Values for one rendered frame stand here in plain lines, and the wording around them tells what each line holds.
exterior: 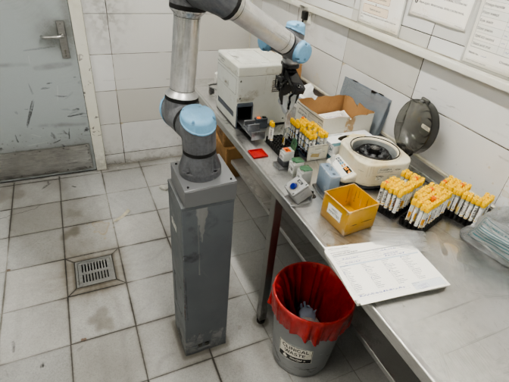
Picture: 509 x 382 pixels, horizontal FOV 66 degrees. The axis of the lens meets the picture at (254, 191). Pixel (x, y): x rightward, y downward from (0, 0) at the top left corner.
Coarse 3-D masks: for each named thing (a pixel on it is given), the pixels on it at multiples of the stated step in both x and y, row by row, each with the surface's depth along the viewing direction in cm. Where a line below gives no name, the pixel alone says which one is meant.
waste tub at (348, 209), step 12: (324, 192) 132; (336, 192) 135; (348, 192) 139; (360, 192) 136; (324, 204) 134; (336, 204) 128; (348, 204) 143; (360, 204) 137; (372, 204) 132; (324, 216) 136; (336, 216) 130; (348, 216) 124; (360, 216) 127; (372, 216) 131; (336, 228) 131; (348, 228) 128; (360, 228) 131
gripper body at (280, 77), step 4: (284, 64) 154; (284, 68) 159; (288, 68) 154; (292, 68) 154; (296, 68) 154; (284, 72) 160; (276, 76) 161; (280, 76) 163; (284, 76) 160; (280, 80) 159; (284, 80) 157; (280, 84) 161; (284, 84) 157; (288, 84) 157; (276, 88) 163; (284, 88) 158; (288, 88) 159; (288, 92) 160; (292, 92) 161
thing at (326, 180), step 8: (320, 168) 147; (328, 168) 145; (320, 176) 148; (328, 176) 142; (336, 176) 141; (312, 184) 152; (320, 184) 149; (328, 184) 143; (336, 184) 143; (320, 192) 148
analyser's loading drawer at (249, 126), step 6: (240, 120) 188; (246, 120) 189; (252, 120) 182; (246, 126) 183; (252, 126) 179; (258, 126) 180; (246, 132) 181; (252, 132) 174; (258, 132) 175; (264, 132) 176; (252, 138) 175; (258, 138) 177; (264, 138) 178
